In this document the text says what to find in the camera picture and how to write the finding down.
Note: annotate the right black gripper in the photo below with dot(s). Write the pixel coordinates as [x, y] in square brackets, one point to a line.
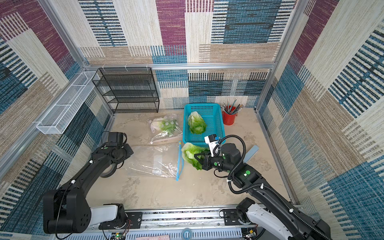
[207, 162]

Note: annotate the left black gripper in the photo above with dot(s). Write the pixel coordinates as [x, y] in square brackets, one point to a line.
[130, 152]

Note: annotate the chinese cabbage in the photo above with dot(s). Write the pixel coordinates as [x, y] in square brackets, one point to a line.
[188, 154]
[196, 123]

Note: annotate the blue-zip clear bag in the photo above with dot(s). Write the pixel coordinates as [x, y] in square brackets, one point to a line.
[162, 161]

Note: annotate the pink-zip dotted bag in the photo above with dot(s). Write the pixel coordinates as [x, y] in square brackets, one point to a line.
[160, 137]

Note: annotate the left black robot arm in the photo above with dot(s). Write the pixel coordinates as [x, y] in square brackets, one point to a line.
[66, 210]

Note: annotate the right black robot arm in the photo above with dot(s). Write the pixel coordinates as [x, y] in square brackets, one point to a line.
[266, 207]

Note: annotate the grey tape roll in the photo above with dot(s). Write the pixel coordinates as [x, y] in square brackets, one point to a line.
[109, 171]

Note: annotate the red pen cup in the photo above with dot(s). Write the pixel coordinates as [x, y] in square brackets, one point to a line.
[228, 119]

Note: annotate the teal plastic basket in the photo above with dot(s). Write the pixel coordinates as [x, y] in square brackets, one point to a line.
[211, 114]

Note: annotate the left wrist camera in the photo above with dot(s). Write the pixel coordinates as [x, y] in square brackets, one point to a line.
[116, 139]

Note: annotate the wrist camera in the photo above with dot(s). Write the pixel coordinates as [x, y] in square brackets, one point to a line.
[213, 143]
[116, 139]

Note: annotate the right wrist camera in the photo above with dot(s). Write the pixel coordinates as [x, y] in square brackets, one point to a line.
[213, 143]

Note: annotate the black wire shelf rack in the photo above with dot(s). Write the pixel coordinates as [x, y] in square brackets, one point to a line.
[128, 90]

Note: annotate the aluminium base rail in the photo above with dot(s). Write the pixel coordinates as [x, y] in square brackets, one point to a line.
[213, 223]

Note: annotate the white wire mesh tray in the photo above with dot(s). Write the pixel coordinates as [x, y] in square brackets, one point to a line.
[58, 118]

